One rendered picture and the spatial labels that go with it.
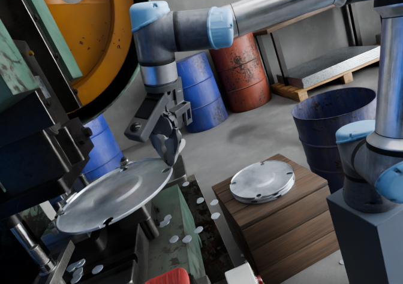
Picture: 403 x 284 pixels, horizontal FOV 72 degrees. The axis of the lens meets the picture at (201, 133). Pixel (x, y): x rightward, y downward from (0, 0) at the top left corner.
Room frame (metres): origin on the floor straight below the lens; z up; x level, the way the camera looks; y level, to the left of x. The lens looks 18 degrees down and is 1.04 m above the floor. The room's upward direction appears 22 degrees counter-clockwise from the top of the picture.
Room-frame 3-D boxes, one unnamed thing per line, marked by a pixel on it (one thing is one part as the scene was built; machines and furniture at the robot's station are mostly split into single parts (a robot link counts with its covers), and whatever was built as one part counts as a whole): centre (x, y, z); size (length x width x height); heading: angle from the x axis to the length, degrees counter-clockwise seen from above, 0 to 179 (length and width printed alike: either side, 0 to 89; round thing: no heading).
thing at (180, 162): (0.62, 0.19, 0.72); 0.25 x 0.14 x 0.14; 92
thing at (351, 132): (0.65, -0.39, 0.62); 0.13 x 0.12 x 0.14; 172
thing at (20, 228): (0.53, 0.43, 0.81); 0.02 x 0.02 x 0.14
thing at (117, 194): (0.62, 0.24, 0.78); 0.29 x 0.29 x 0.01
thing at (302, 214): (1.10, -0.17, 0.18); 0.40 x 0.38 x 0.35; 99
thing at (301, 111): (1.38, -0.70, 0.24); 0.42 x 0.42 x 0.48
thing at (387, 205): (0.66, -0.39, 0.50); 0.15 x 0.15 x 0.10
